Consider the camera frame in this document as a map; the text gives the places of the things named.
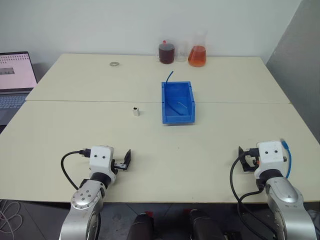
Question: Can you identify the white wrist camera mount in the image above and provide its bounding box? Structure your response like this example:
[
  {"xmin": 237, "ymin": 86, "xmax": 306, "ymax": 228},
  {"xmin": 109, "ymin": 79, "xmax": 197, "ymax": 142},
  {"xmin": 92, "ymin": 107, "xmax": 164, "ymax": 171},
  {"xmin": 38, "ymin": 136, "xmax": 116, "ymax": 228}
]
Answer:
[
  {"xmin": 89, "ymin": 145, "xmax": 117, "ymax": 185},
  {"xmin": 254, "ymin": 140, "xmax": 287, "ymax": 180}
]

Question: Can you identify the light blue Ethernet cable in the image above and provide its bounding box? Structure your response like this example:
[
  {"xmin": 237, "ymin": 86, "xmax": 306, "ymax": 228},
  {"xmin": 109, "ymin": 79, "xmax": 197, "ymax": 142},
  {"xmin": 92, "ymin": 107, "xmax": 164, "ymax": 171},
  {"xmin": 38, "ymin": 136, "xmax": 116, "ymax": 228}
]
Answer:
[{"xmin": 279, "ymin": 137, "xmax": 294, "ymax": 180}]

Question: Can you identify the empty clear glass beaker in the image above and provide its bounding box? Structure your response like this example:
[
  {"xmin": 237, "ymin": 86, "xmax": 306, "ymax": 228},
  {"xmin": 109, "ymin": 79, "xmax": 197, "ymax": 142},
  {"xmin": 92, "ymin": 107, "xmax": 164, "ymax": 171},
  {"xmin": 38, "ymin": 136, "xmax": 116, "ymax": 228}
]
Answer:
[{"xmin": 175, "ymin": 40, "xmax": 189, "ymax": 63}]

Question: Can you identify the jar of dark brown liquid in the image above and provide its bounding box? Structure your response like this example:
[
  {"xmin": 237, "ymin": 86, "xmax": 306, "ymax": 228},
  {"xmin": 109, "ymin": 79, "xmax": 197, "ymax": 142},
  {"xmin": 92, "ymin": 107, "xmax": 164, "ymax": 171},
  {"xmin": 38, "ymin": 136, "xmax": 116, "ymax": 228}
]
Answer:
[{"xmin": 157, "ymin": 39, "xmax": 176, "ymax": 65}]

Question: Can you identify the white floor cable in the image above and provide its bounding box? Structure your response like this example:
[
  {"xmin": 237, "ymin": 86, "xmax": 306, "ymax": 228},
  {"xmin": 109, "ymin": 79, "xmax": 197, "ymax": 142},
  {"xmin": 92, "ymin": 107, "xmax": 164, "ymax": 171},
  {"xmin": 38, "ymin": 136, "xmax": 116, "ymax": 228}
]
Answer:
[{"xmin": 0, "ymin": 199, "xmax": 24, "ymax": 239}]

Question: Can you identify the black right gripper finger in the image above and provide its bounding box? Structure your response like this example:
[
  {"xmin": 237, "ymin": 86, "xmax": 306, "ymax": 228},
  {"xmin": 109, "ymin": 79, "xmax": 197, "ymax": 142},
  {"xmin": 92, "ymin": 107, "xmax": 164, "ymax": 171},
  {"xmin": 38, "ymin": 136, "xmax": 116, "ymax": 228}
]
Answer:
[{"xmin": 237, "ymin": 145, "xmax": 250, "ymax": 173}]

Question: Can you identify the flask of orange liquid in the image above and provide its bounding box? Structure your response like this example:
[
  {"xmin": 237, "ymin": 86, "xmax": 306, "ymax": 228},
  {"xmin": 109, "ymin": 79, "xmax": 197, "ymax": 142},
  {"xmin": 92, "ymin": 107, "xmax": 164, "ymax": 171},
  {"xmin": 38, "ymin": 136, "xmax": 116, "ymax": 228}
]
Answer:
[{"xmin": 187, "ymin": 30, "xmax": 209, "ymax": 68}]

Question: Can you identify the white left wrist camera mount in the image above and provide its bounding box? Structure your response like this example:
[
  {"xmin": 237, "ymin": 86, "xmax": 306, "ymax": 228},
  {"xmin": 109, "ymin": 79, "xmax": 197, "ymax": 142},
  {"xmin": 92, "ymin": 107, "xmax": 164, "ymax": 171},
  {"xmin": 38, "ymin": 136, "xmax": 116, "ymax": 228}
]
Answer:
[{"xmin": 89, "ymin": 145, "xmax": 117, "ymax": 185}]

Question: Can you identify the grey partition board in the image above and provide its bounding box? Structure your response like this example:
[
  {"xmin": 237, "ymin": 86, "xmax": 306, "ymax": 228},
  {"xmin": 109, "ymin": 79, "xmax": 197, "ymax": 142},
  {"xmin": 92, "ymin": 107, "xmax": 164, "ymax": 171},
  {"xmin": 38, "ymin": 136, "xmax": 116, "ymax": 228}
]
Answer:
[{"xmin": 264, "ymin": 0, "xmax": 320, "ymax": 149}]

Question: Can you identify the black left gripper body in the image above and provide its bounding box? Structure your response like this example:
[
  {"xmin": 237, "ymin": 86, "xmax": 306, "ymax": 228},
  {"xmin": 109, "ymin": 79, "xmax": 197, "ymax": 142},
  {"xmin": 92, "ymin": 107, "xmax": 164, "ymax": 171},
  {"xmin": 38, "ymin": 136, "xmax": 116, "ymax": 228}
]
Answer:
[{"xmin": 111, "ymin": 158, "xmax": 129, "ymax": 176}]

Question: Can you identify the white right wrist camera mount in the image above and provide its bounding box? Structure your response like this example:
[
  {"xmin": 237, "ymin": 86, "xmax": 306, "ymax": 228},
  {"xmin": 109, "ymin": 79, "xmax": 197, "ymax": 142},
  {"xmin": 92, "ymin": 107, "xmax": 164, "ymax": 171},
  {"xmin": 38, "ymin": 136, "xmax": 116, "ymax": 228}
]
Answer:
[{"xmin": 254, "ymin": 140, "xmax": 287, "ymax": 180}]

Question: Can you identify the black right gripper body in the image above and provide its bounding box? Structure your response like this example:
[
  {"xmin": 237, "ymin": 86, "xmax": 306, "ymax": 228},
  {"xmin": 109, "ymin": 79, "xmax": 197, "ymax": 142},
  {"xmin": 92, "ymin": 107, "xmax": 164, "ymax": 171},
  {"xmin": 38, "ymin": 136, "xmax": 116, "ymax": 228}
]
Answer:
[{"xmin": 243, "ymin": 155, "xmax": 261, "ymax": 174}]

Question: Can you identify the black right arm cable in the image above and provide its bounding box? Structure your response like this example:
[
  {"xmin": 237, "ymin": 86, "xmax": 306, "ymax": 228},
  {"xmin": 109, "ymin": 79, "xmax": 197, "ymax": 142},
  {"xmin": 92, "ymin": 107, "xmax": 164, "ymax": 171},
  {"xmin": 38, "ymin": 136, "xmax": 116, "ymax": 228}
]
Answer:
[{"xmin": 229, "ymin": 147, "xmax": 279, "ymax": 239}]

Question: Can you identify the dark rounded shape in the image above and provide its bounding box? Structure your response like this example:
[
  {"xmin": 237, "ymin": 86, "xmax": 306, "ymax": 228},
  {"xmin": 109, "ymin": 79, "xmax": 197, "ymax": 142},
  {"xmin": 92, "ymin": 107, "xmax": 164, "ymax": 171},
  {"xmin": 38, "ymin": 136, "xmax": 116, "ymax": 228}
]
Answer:
[
  {"xmin": 126, "ymin": 211, "xmax": 155, "ymax": 240},
  {"xmin": 183, "ymin": 208, "xmax": 222, "ymax": 240}
]

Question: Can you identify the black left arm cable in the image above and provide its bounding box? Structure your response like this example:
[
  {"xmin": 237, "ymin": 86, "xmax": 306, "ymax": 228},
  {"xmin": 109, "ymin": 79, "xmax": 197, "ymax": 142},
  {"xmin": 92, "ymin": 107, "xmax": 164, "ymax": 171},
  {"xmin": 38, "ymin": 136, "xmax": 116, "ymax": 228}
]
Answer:
[{"xmin": 60, "ymin": 148, "xmax": 91, "ymax": 191}]

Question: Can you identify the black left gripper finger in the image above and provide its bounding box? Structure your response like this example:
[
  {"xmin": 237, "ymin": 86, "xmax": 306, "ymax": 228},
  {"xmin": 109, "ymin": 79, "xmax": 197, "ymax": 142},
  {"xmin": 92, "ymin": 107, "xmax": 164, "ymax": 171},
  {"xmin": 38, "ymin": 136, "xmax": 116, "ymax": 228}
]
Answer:
[{"xmin": 123, "ymin": 148, "xmax": 132, "ymax": 173}]

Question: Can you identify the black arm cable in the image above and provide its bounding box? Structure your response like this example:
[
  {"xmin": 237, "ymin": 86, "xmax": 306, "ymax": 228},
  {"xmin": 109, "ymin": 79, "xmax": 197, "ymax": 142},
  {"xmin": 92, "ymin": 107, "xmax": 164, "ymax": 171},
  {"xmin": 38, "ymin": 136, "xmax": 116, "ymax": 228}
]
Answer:
[
  {"xmin": 60, "ymin": 148, "xmax": 91, "ymax": 191},
  {"xmin": 229, "ymin": 147, "xmax": 279, "ymax": 239}
]

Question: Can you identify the blue plastic storage bin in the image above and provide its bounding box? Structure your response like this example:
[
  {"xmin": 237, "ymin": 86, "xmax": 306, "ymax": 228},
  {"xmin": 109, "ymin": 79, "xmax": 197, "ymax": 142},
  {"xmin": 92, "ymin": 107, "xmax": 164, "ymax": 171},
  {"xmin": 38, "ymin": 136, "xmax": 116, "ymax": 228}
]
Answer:
[{"xmin": 160, "ymin": 80, "xmax": 197, "ymax": 126}]

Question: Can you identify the grey open laptop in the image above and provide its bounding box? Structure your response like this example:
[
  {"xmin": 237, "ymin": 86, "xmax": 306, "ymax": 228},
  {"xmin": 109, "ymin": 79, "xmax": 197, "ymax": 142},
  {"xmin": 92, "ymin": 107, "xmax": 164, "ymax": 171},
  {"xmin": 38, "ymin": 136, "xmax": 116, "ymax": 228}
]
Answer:
[{"xmin": 0, "ymin": 51, "xmax": 39, "ymax": 126}]

